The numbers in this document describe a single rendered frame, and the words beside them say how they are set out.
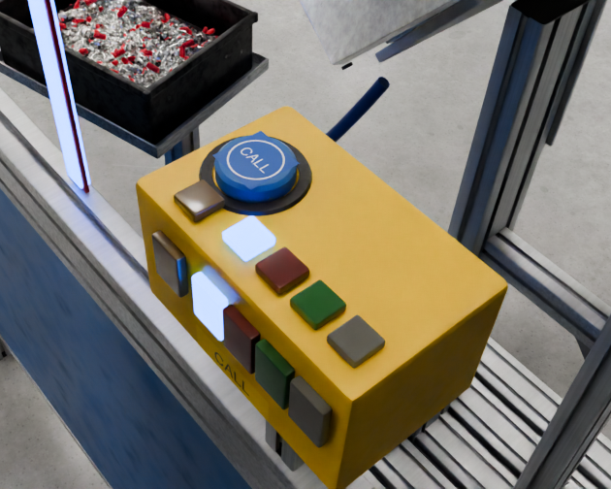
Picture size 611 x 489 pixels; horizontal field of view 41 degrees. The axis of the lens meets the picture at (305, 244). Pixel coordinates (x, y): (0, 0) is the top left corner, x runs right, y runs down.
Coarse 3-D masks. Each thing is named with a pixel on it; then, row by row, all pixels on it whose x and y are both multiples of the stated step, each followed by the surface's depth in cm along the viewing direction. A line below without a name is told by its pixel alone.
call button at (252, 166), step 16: (240, 144) 41; (256, 144) 41; (272, 144) 41; (224, 160) 40; (240, 160) 40; (256, 160) 40; (272, 160) 40; (288, 160) 40; (224, 176) 39; (240, 176) 39; (256, 176) 39; (272, 176) 39; (288, 176) 39; (224, 192) 40; (240, 192) 39; (256, 192) 39; (272, 192) 39
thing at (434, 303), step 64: (256, 128) 43; (320, 192) 40; (384, 192) 40; (192, 256) 39; (256, 256) 37; (320, 256) 37; (384, 256) 38; (448, 256) 38; (192, 320) 43; (256, 320) 36; (384, 320) 35; (448, 320) 35; (256, 384) 40; (320, 384) 34; (384, 384) 34; (448, 384) 40; (320, 448) 37; (384, 448) 40
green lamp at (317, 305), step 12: (312, 288) 35; (324, 288) 35; (300, 300) 35; (312, 300) 35; (324, 300) 35; (336, 300) 35; (300, 312) 35; (312, 312) 35; (324, 312) 35; (336, 312) 35; (312, 324) 34; (324, 324) 35
